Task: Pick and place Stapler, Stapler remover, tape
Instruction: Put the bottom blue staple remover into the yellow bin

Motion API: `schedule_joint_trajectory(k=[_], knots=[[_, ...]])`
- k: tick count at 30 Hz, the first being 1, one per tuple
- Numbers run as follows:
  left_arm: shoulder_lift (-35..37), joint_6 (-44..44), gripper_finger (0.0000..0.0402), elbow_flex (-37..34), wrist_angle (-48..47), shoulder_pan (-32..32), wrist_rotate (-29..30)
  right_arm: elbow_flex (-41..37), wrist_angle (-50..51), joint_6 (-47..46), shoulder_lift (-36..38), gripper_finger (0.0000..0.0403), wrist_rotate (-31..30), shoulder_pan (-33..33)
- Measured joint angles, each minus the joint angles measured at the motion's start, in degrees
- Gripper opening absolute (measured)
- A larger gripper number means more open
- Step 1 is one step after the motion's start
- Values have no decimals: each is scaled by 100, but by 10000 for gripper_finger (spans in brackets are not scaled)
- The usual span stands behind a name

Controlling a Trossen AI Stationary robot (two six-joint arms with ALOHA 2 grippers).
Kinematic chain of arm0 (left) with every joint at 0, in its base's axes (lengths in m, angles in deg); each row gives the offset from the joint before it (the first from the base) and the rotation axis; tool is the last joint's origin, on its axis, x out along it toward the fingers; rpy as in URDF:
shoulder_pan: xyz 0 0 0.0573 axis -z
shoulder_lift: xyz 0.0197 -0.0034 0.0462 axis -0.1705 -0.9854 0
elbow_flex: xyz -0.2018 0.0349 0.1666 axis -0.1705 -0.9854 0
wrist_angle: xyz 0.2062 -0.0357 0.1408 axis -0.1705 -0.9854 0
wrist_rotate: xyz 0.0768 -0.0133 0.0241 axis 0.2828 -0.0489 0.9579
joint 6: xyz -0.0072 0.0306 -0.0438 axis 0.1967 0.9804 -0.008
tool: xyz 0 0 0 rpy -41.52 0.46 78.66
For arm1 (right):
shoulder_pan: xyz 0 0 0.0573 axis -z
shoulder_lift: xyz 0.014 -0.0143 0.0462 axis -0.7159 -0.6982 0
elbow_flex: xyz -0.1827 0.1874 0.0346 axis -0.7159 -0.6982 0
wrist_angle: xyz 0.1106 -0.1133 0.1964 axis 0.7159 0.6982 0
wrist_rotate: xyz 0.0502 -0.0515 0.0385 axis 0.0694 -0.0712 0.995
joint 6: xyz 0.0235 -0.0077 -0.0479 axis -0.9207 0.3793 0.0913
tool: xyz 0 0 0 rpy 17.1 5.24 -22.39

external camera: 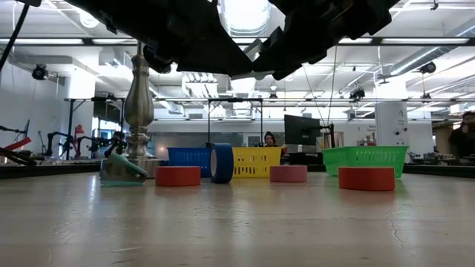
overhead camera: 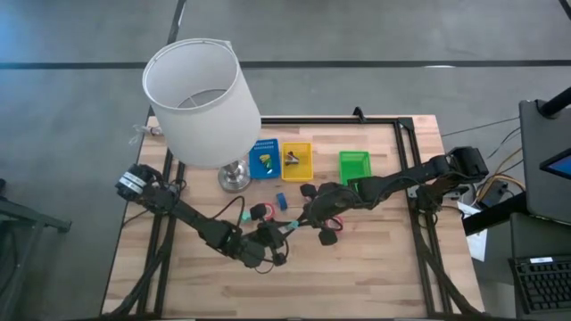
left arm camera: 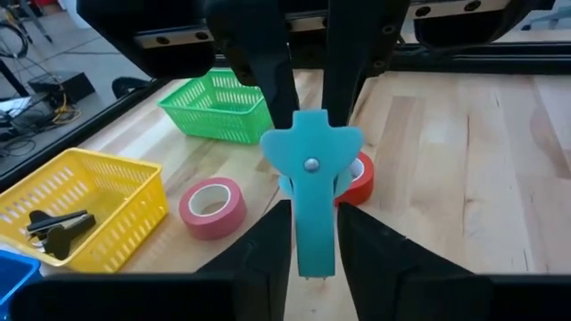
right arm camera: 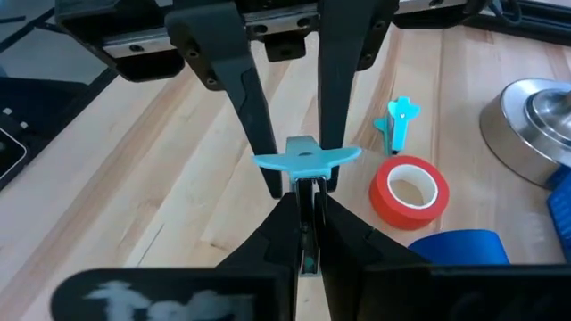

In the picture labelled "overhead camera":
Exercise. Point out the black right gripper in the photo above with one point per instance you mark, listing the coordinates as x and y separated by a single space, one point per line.
332 200

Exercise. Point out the black power brick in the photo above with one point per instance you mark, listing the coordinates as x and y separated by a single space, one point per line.
493 196

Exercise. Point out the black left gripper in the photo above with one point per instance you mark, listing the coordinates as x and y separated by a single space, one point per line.
270 236

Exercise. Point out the green mini stapler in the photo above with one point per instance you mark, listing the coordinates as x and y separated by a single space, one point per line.
268 165

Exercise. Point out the black round pole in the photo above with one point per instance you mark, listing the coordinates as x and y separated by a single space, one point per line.
557 103

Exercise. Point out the white paper sheet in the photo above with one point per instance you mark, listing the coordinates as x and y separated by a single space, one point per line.
478 243

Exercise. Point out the black computer keyboard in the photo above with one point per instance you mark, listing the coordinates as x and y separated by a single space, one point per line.
544 285

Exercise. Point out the dark grey side desk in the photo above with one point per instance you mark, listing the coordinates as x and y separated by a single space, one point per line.
526 241

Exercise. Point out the blue mini stapler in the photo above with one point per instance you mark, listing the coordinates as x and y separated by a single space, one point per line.
281 201

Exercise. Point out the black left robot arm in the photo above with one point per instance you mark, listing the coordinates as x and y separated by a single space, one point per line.
196 218

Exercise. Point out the black aluminium table frame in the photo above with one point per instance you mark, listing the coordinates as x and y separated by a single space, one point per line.
312 120

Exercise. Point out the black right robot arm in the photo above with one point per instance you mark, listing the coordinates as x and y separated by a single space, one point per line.
401 178

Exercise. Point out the blue plastic tray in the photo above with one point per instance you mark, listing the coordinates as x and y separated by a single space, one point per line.
256 171

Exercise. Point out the white cylindrical lamp shade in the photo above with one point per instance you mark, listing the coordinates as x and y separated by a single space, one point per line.
207 134

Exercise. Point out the yellow mini stapler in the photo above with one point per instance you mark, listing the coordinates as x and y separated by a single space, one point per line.
265 158

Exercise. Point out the blue lit tablet screen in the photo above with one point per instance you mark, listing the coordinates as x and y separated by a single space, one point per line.
560 166

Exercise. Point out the black diagonal bar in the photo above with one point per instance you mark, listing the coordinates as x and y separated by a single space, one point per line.
490 218

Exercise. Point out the green plastic tray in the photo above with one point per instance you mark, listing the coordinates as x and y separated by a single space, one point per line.
354 165

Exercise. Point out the dark metal stand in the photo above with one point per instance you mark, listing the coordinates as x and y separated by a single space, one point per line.
44 219

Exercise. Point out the clear plastic wrapper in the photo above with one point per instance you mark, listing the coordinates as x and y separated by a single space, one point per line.
143 129

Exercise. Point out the chrome lamp base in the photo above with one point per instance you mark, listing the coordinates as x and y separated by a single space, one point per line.
234 178

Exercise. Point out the yellow plastic tray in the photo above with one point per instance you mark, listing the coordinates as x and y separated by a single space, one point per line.
303 171

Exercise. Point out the silver binder clip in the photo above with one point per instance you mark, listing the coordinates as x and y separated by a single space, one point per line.
291 159

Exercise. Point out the grey monitor housing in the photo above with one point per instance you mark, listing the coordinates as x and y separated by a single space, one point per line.
535 178

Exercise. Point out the red tape roll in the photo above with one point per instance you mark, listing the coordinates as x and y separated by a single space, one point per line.
271 213
339 221

